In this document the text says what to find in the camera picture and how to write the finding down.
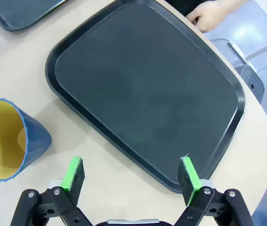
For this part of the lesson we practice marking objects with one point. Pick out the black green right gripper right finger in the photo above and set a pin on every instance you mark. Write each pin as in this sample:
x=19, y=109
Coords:
x=187, y=181

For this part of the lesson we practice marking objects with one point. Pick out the blue cup yellow inside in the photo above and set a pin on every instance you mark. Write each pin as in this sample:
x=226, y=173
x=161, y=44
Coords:
x=34, y=139

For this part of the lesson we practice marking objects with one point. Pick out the large black serving tray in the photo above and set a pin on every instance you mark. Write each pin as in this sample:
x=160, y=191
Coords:
x=143, y=94

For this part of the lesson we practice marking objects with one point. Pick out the person's left hand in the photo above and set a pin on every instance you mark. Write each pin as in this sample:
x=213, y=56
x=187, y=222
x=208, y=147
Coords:
x=206, y=17

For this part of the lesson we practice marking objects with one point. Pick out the dark serving tray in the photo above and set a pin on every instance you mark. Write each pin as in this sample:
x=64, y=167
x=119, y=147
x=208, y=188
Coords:
x=23, y=11

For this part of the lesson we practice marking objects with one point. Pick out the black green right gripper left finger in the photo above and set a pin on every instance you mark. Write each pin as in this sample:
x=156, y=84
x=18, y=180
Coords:
x=73, y=179

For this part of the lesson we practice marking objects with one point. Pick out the person's dark garment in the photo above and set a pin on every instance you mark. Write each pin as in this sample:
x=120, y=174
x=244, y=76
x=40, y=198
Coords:
x=182, y=4

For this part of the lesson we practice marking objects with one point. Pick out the person's left forearm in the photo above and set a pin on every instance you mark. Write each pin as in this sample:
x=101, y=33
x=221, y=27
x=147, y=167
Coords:
x=232, y=5

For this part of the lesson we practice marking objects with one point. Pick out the grey plastic floor housing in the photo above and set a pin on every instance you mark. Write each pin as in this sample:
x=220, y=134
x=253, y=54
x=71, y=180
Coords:
x=251, y=80

